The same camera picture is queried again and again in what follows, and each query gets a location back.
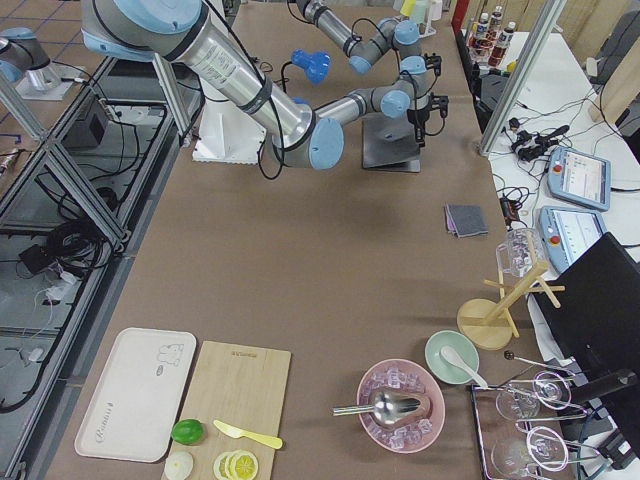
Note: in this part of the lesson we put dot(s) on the pink bowl with ice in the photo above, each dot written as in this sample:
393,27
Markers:
412,379

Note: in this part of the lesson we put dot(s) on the white ceramic spoon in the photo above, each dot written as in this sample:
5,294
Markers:
449,354

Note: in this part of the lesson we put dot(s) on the grey folded cloth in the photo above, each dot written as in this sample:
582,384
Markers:
465,220

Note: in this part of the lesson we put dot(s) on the black monitor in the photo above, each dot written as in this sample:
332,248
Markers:
597,322

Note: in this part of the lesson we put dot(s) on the yellow plastic knife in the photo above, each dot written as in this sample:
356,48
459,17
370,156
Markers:
231,431

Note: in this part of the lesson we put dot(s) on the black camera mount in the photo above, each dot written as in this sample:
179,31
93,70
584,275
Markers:
433,62
439,103

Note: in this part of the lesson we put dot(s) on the grey laptop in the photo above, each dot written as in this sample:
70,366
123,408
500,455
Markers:
389,145

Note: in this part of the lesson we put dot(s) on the white pedestal column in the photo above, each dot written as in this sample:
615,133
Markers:
226,134

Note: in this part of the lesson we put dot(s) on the teach pendant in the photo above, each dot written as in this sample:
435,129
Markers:
580,178
567,233

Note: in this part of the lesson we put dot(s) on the blue desk lamp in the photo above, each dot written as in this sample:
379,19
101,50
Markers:
315,65

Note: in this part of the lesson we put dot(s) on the wooden cutting board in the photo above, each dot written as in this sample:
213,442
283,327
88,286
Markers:
240,385

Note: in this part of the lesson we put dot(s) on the upper teach pendant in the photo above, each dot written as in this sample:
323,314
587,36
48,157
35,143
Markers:
580,178

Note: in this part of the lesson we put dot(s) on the clear glass mug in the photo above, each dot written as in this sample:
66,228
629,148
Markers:
520,250

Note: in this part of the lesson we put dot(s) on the wooden cup stand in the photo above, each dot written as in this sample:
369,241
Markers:
488,325

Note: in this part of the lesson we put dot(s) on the lower teach pendant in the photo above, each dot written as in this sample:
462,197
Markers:
567,233

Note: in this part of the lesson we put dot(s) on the lower wine glass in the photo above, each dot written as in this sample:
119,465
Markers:
540,452

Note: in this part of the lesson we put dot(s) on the aluminium frame post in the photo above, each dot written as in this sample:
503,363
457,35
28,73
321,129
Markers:
529,54

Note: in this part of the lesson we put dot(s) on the white plastic tray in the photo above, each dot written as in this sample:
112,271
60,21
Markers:
137,397

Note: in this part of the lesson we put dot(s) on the upper wine glass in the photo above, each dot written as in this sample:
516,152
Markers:
524,399

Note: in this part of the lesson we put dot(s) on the black glass rack tray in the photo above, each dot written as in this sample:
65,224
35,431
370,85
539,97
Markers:
490,427

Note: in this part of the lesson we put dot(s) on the sliced lemon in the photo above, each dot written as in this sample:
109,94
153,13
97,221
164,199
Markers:
236,465

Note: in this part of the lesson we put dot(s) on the wine glass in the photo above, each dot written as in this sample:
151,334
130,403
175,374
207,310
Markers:
540,452
524,399

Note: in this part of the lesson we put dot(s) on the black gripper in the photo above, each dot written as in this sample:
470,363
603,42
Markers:
416,118

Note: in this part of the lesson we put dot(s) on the white cup rack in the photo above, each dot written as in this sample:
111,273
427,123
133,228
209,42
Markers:
422,12

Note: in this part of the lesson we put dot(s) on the white onion half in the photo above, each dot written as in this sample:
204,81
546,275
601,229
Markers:
178,466

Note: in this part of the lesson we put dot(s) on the metal scoop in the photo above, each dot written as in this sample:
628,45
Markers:
387,408

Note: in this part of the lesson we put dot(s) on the green lime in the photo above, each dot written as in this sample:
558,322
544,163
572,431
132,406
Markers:
188,432

